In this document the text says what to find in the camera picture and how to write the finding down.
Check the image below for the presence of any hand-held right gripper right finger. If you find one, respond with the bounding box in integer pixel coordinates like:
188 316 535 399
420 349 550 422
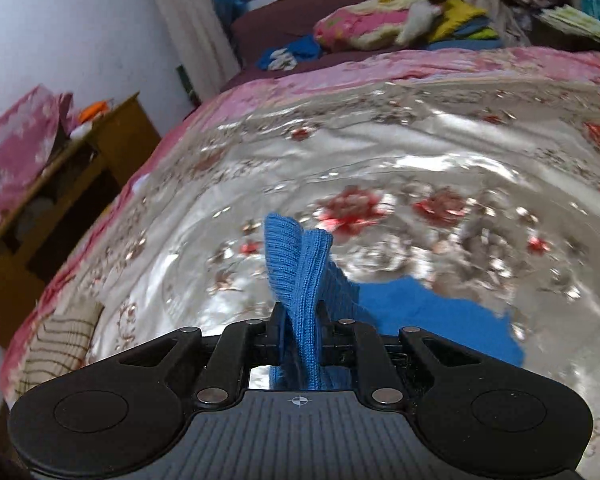
319 305 483 408

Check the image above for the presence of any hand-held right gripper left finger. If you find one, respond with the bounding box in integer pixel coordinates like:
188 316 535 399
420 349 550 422
112 304 287 408

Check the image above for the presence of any blue knit sweater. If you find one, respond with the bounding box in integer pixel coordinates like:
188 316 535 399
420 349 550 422
263 212 526 392

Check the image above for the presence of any beige striped cloth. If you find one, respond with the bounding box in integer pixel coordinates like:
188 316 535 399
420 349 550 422
17 304 104 407

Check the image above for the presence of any wooden desk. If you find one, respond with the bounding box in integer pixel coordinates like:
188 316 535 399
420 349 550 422
0 91 162 348

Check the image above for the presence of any orange toy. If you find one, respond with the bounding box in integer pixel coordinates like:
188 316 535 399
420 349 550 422
77 101 114 124

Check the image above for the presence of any pink bed quilt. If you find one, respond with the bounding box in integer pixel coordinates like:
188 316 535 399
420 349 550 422
0 45 600 401

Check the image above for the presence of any pink patterned cloth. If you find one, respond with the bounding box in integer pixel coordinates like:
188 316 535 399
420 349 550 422
0 85 74 242

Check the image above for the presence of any blue crumpled cloth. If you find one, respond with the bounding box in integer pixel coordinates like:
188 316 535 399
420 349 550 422
256 35 324 72

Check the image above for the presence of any folded pink floral quilt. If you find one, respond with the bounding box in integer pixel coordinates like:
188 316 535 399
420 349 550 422
312 0 447 52

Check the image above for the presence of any maroon sofa bed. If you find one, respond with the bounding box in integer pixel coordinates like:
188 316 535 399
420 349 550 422
229 0 481 87

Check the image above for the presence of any white plush toy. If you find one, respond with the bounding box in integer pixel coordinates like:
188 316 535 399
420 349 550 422
394 0 444 47

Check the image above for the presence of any yellow folded cloth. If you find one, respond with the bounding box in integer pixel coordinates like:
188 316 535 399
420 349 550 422
426 0 490 44

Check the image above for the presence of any blue plastic bag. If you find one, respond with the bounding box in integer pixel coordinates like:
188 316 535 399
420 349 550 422
209 0 249 22

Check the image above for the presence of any stack of papers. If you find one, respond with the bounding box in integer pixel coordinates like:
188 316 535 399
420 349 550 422
536 4 600 45

